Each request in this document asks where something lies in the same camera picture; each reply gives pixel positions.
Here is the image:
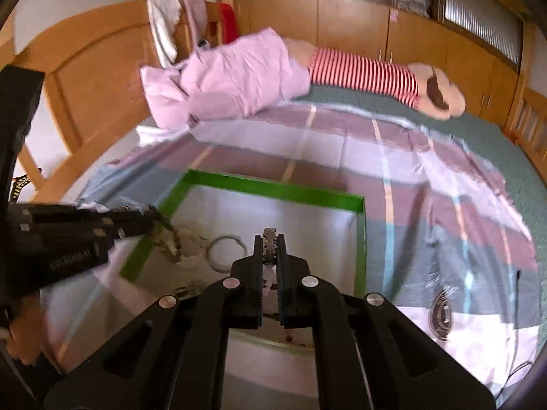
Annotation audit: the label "red cloth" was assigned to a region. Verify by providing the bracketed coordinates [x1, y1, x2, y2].
[216, 2, 239, 43]

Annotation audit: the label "silver bangle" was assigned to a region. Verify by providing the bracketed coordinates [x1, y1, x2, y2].
[207, 235, 249, 273]

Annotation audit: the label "striped plush toy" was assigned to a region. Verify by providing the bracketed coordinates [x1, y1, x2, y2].
[284, 38, 466, 121]

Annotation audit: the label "white towel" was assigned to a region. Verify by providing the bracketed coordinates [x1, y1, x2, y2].
[145, 0, 182, 69]

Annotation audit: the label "pink pillow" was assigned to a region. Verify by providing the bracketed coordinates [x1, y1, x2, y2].
[140, 27, 312, 129]

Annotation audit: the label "person's left hand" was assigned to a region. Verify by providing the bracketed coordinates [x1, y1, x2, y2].
[8, 297, 57, 366]

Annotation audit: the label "brown bead bracelet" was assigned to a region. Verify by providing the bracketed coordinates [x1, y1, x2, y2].
[151, 209, 184, 265]

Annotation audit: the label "teal bed cover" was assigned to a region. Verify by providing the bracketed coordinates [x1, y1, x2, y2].
[295, 83, 547, 240]

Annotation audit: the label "pink towel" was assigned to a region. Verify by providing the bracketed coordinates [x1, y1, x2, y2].
[178, 0, 210, 43]

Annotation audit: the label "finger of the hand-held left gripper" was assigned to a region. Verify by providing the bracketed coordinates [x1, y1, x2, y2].
[96, 220, 155, 243]
[72, 204, 172, 228]

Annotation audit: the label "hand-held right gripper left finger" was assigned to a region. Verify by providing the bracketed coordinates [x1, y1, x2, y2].
[43, 234, 263, 410]

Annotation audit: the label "green cardboard box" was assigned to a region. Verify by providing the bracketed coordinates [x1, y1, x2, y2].
[120, 168, 369, 346]

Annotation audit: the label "wooden bed rail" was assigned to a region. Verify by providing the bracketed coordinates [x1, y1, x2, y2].
[504, 87, 547, 161]

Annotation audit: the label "pink bead bracelet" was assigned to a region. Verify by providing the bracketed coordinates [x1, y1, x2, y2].
[263, 227, 279, 285]

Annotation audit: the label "wooden wall cabinets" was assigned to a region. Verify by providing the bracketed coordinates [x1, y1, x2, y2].
[233, 0, 526, 129]

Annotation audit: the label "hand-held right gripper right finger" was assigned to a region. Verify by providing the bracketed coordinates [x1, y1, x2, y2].
[277, 234, 496, 410]

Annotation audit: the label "printed plaid bedsheet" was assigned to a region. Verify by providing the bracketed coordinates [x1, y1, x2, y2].
[55, 94, 539, 398]

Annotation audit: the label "wooden headboard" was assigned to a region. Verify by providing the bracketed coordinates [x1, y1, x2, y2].
[0, 0, 240, 206]

